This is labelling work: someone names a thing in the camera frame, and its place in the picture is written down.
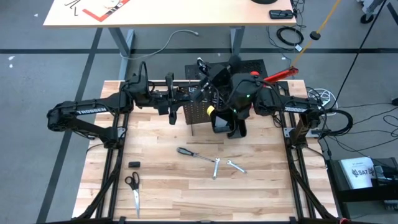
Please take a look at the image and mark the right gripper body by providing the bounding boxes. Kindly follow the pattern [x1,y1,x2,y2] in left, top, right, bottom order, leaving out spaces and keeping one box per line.
[230,90,253,121]

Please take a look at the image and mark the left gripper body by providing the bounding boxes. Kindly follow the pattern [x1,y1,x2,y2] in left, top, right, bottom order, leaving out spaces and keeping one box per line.
[156,88,189,115]

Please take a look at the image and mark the white cable coil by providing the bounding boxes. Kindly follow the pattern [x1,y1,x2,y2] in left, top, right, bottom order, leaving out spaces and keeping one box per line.
[306,87,334,116]

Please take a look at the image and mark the black tapered pegboard bin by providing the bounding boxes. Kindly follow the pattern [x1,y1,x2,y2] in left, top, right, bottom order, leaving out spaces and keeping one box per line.
[210,112,234,134]

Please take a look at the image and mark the black perforated pegboard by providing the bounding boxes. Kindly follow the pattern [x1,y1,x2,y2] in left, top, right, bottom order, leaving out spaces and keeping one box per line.
[181,84,220,137]

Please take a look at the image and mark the silver combination wrench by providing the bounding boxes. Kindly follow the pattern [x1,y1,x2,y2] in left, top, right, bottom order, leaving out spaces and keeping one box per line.
[211,157,221,180]
[226,159,248,175]

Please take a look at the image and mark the black flat device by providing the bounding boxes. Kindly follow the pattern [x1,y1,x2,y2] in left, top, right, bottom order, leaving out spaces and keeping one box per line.
[268,9,295,21]

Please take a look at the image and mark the grey black handled screwdriver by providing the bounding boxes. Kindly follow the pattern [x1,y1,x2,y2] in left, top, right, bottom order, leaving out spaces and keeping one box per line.
[176,146,216,164]

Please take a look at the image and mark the thin black cable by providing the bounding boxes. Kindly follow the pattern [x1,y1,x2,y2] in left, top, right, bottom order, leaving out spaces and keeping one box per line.
[329,0,389,110]

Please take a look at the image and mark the black equipment cart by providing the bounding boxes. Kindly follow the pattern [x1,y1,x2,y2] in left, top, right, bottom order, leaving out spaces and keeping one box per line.
[325,156,398,218]

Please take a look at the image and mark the coiled black cable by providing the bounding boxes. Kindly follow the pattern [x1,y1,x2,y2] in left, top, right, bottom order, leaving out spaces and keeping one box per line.
[275,26,305,47]

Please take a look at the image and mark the white box with label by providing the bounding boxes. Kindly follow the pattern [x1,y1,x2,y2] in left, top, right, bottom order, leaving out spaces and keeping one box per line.
[338,156,377,190]

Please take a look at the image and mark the black handled scissors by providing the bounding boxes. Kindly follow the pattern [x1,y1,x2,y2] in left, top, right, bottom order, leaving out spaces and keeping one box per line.
[124,171,142,220]

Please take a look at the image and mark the red desk lamp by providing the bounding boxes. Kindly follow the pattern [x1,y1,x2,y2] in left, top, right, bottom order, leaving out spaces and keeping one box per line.
[250,67,300,85]

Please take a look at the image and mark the light wooden desk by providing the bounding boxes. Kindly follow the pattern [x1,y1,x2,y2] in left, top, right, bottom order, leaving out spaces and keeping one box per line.
[42,0,299,78]

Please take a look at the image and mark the black perforated floor panel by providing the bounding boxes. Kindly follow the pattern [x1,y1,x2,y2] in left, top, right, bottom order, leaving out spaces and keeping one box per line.
[184,58,269,80]

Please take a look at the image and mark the black shallow pegboard bin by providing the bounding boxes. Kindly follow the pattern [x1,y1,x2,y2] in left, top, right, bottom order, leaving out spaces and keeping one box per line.
[226,119,249,140]

